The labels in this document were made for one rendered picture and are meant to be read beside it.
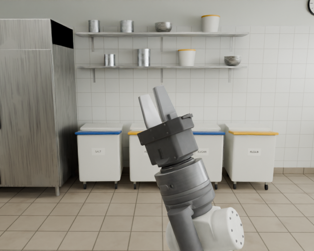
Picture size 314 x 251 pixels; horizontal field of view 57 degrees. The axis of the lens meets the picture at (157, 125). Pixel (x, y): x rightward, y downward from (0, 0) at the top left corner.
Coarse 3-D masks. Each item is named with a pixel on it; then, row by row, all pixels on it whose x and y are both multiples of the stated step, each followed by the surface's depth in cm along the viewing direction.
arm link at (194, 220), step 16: (192, 192) 46; (208, 192) 47; (176, 208) 46; (192, 208) 46; (208, 208) 48; (224, 208) 48; (176, 224) 44; (192, 224) 45; (208, 224) 45; (224, 224) 45; (240, 224) 49; (176, 240) 45; (192, 240) 44; (208, 240) 46; (224, 240) 45; (240, 240) 46
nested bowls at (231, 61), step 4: (224, 56) 383; (228, 56) 377; (232, 56) 375; (236, 56) 374; (240, 56) 378; (224, 60) 385; (228, 60) 378; (232, 60) 376; (236, 60) 376; (240, 60) 379; (228, 64) 382; (232, 64) 379; (236, 64) 379
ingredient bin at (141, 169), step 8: (136, 128) 380; (144, 128) 380; (136, 136) 355; (136, 144) 357; (136, 152) 358; (144, 152) 358; (136, 160) 360; (144, 160) 360; (136, 168) 362; (144, 168) 362; (152, 168) 362; (160, 168) 362; (136, 176) 364; (144, 176) 364; (152, 176) 364
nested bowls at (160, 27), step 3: (156, 24) 372; (159, 24) 369; (162, 24) 368; (165, 24) 368; (168, 24) 370; (171, 24) 374; (156, 27) 374; (159, 27) 370; (162, 27) 369; (165, 27) 369; (168, 27) 371; (171, 27) 377; (159, 30) 373; (162, 30) 371; (165, 30) 372; (168, 30) 374
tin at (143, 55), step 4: (140, 52) 378; (144, 52) 377; (148, 52) 379; (140, 56) 379; (144, 56) 378; (148, 56) 380; (140, 60) 380; (144, 60) 379; (148, 60) 381; (140, 64) 381; (144, 64) 380; (148, 64) 382
